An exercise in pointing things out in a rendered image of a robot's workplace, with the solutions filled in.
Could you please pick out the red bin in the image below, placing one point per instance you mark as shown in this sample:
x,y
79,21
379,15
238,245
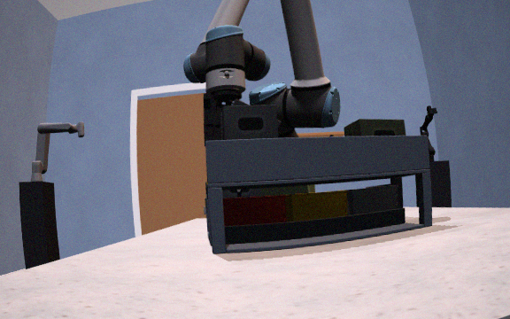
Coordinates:
x,y
254,210

